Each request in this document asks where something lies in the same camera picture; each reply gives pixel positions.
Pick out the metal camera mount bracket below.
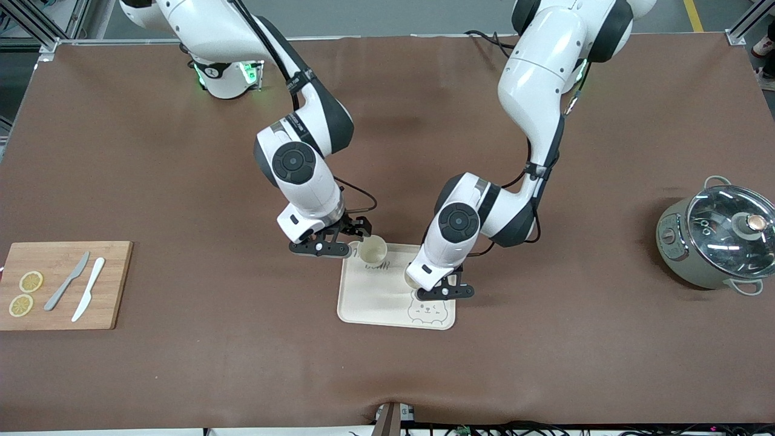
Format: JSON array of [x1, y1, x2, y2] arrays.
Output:
[[373, 401, 416, 436]]

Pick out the grey plastic knife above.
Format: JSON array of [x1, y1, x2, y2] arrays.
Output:
[[44, 251, 91, 312]]

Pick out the white plastic knife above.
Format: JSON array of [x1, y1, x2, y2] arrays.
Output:
[[71, 257, 106, 323]]

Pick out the cream tray with bear print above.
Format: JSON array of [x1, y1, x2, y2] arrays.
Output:
[[337, 241, 458, 331]]

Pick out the bamboo cutting board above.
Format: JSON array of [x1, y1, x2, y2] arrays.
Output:
[[0, 241, 134, 331]]

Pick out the black left base cables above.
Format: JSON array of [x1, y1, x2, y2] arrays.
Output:
[[464, 29, 516, 59]]

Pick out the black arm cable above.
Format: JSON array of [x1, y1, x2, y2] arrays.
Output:
[[230, 0, 378, 214], [481, 58, 593, 258]]

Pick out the aluminium frame post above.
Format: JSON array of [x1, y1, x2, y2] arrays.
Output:
[[0, 0, 91, 61], [724, 0, 775, 47]]

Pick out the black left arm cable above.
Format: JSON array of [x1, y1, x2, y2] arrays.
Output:
[[481, 58, 593, 258]]

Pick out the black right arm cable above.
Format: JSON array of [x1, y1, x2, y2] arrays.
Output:
[[230, 0, 378, 214]]

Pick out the grey pot with glass lid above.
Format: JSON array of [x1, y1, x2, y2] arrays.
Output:
[[656, 175, 775, 297]]

